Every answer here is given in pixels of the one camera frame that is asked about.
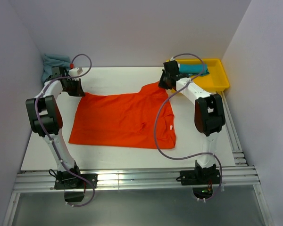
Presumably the orange t shirt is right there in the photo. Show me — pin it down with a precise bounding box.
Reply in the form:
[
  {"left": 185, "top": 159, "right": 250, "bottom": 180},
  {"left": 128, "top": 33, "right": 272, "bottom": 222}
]
[{"left": 69, "top": 82, "right": 176, "bottom": 149}]

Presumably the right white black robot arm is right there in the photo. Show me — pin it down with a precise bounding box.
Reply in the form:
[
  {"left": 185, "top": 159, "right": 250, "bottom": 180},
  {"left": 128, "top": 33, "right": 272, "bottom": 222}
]
[{"left": 158, "top": 60, "right": 225, "bottom": 184}]

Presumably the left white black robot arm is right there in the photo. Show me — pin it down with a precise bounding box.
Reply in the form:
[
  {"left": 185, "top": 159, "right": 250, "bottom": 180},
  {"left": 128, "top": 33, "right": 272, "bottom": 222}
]
[{"left": 25, "top": 66, "right": 86, "bottom": 189}]

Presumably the teal rolled t shirt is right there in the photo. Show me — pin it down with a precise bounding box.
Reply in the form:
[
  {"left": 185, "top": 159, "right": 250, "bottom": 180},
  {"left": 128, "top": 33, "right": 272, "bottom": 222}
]
[{"left": 178, "top": 63, "right": 209, "bottom": 76}]

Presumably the grey-blue crumpled t shirt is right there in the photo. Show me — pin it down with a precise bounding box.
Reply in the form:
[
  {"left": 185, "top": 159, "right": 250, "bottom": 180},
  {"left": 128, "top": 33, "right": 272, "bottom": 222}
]
[{"left": 41, "top": 54, "right": 71, "bottom": 83}]

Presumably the yellow plastic tray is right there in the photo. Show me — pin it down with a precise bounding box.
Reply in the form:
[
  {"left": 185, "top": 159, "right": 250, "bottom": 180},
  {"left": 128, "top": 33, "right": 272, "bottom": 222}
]
[{"left": 167, "top": 58, "right": 231, "bottom": 92}]

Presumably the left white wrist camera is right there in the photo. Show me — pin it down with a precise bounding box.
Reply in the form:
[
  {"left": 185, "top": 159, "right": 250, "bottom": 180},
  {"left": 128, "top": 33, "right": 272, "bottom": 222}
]
[{"left": 68, "top": 67, "right": 83, "bottom": 77}]

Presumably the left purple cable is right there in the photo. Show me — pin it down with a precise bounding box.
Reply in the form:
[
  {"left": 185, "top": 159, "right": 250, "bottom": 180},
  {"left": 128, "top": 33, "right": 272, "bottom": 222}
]
[{"left": 35, "top": 54, "right": 95, "bottom": 208}]

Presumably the purple cable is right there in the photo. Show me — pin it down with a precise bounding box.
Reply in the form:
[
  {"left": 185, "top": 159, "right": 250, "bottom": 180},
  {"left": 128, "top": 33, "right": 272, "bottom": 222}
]
[
  {"left": 153, "top": 53, "right": 223, "bottom": 202},
  {"left": 35, "top": 54, "right": 95, "bottom": 208}
]

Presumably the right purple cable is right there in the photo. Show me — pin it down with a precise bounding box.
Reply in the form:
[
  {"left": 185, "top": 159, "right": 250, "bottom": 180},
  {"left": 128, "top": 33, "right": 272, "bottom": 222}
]
[{"left": 153, "top": 53, "right": 223, "bottom": 202}]

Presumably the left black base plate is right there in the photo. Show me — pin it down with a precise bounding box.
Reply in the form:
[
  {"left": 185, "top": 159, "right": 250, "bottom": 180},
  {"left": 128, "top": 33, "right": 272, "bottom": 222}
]
[{"left": 54, "top": 172, "right": 98, "bottom": 190}]

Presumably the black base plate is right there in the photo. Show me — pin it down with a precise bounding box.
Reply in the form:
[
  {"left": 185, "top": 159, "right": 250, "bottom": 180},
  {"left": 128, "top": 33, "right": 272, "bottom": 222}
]
[
  {"left": 54, "top": 172, "right": 98, "bottom": 190},
  {"left": 176, "top": 169, "right": 221, "bottom": 186}
]

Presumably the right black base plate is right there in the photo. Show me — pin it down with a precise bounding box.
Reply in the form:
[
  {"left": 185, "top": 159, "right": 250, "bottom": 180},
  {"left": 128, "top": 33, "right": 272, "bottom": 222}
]
[{"left": 176, "top": 169, "right": 221, "bottom": 186}]

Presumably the aluminium right side rail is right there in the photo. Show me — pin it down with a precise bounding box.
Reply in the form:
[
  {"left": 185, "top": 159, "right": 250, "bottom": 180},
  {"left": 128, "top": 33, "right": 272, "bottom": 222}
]
[{"left": 219, "top": 92, "right": 248, "bottom": 167}]

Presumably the aluminium front rail frame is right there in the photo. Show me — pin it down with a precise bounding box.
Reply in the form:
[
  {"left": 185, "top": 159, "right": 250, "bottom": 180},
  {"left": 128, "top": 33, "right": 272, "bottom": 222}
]
[{"left": 3, "top": 166, "right": 274, "bottom": 226}]

